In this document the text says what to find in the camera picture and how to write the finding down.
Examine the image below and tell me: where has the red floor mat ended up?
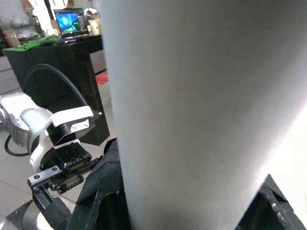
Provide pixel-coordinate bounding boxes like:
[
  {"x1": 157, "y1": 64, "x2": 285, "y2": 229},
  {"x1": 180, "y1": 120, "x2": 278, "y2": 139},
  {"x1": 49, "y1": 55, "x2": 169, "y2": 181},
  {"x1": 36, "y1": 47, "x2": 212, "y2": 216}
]
[{"x1": 95, "y1": 72, "x2": 109, "y2": 86}]

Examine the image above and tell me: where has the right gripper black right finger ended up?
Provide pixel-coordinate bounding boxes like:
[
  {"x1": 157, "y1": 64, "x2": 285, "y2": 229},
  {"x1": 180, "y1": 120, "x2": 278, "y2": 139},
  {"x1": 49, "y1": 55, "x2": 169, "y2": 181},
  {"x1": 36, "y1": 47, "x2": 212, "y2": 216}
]
[{"x1": 235, "y1": 173, "x2": 307, "y2": 230}]

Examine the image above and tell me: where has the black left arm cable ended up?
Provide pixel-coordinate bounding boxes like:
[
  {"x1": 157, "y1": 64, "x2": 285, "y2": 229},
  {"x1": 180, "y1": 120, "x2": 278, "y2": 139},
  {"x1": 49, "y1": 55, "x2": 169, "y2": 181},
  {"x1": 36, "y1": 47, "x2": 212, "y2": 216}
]
[{"x1": 4, "y1": 63, "x2": 89, "y2": 156}]

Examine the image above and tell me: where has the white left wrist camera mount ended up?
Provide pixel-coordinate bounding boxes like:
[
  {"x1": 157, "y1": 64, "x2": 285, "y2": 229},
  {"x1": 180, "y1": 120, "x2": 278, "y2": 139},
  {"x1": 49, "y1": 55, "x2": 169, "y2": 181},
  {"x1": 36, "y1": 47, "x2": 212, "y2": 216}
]
[{"x1": 30, "y1": 105, "x2": 96, "y2": 173}]

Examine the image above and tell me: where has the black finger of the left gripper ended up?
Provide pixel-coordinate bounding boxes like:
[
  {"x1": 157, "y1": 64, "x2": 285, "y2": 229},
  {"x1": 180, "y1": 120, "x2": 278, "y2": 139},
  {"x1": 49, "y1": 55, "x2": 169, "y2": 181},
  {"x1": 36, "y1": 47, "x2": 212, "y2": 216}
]
[{"x1": 32, "y1": 186, "x2": 74, "y2": 230}]

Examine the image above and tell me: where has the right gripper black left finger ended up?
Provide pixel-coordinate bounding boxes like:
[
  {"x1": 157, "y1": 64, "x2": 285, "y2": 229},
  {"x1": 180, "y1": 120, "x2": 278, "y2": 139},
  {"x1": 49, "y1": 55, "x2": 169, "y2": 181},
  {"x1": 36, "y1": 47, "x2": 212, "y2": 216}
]
[{"x1": 66, "y1": 138, "x2": 132, "y2": 230}]

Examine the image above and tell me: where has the black desk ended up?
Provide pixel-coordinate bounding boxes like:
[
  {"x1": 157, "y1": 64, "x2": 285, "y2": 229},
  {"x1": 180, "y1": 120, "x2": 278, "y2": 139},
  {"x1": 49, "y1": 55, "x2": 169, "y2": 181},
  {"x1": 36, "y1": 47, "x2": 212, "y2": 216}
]
[{"x1": 2, "y1": 34, "x2": 111, "y2": 147}]

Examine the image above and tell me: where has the white plastic table leg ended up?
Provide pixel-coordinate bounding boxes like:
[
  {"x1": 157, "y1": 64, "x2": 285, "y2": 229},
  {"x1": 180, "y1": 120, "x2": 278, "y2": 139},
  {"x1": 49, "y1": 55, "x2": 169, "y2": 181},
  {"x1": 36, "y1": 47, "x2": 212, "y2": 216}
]
[{"x1": 97, "y1": 0, "x2": 307, "y2": 230}]

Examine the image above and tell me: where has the green cloth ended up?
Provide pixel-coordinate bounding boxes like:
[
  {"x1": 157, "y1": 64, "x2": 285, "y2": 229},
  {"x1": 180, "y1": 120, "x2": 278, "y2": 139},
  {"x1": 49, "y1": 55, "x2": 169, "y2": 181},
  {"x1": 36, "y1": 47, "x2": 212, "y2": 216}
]
[{"x1": 2, "y1": 34, "x2": 62, "y2": 52}]

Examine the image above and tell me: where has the open laptop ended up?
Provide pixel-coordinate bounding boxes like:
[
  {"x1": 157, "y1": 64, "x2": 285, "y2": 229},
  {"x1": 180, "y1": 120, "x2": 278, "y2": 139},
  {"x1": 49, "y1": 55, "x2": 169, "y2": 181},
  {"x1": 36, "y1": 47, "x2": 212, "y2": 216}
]
[{"x1": 53, "y1": 8, "x2": 91, "y2": 40}]

